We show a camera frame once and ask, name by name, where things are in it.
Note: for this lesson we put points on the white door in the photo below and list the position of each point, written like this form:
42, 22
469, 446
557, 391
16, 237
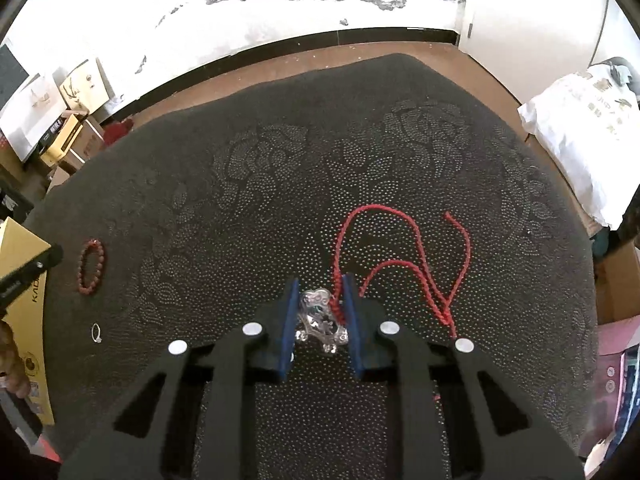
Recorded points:
528, 44

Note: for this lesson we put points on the red fabric item on floor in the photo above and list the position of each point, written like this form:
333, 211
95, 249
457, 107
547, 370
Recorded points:
115, 131

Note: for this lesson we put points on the yellow black cardboard box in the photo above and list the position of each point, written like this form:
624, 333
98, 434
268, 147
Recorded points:
60, 138

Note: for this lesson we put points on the white paper shopping bag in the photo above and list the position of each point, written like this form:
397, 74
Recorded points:
30, 113

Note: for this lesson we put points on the brown box under bag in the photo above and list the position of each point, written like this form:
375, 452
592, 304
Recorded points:
618, 284

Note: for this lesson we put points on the brown cardboard box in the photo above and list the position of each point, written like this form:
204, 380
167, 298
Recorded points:
87, 145

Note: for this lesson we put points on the pink printed package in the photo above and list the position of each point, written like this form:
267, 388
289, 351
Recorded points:
617, 363

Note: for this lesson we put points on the person's left hand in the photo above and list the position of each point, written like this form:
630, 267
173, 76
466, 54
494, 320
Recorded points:
13, 374

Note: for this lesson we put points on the yellow white open box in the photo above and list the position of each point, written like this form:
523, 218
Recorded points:
25, 315

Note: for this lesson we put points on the white printed plastic bag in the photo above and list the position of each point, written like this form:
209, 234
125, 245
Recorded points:
588, 122

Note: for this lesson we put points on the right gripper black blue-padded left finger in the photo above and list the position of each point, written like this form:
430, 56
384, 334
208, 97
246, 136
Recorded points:
192, 410

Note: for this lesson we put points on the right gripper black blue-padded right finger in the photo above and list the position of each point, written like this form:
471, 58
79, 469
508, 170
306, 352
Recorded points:
455, 415

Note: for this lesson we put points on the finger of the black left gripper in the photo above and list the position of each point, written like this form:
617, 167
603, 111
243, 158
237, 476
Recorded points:
19, 280

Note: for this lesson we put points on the dark floral patterned cloth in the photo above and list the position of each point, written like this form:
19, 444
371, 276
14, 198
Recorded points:
383, 170

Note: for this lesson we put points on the white framed dark board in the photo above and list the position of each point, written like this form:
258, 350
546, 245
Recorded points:
12, 75

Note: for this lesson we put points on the brown kraft paper bag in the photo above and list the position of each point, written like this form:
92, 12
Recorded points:
84, 88

